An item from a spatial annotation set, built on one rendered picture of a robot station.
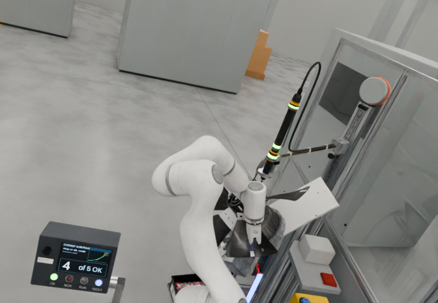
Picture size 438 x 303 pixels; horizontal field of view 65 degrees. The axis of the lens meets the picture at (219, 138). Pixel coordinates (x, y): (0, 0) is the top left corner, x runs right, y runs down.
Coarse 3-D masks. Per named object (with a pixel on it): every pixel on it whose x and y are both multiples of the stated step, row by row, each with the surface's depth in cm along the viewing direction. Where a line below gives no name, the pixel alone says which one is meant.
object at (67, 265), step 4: (60, 260) 117; (64, 260) 117; (68, 260) 117; (72, 260) 118; (60, 264) 117; (64, 264) 117; (68, 264) 118; (72, 264) 118; (60, 268) 118; (64, 268) 118; (68, 268) 118; (72, 268) 118; (72, 272) 119
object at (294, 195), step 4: (308, 188) 163; (292, 192) 163; (296, 192) 161; (300, 192) 159; (304, 192) 158; (272, 196) 165; (276, 196) 163; (280, 196) 161; (284, 196) 159; (288, 196) 158; (292, 196) 157; (296, 196) 155; (300, 196) 154; (292, 200) 153; (296, 200) 152
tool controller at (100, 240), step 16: (48, 224) 122; (64, 224) 124; (48, 240) 115; (64, 240) 116; (80, 240) 117; (96, 240) 120; (112, 240) 122; (48, 256) 116; (64, 256) 117; (80, 256) 118; (96, 256) 119; (112, 256) 120; (48, 272) 117; (64, 272) 118; (80, 272) 119; (96, 272) 120; (64, 288) 120; (80, 288) 120; (96, 288) 121
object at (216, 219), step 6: (216, 216) 177; (216, 222) 176; (222, 222) 176; (216, 228) 175; (222, 228) 175; (228, 228) 175; (216, 234) 174; (222, 234) 174; (216, 240) 173; (222, 240) 173
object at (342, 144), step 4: (332, 140) 195; (336, 140) 193; (340, 140) 195; (344, 140) 197; (348, 140) 197; (336, 144) 193; (340, 144) 191; (344, 144) 192; (348, 144) 196; (332, 148) 195; (336, 148) 193; (340, 148) 192; (344, 148) 195; (336, 152) 194; (340, 152) 195; (344, 152) 198
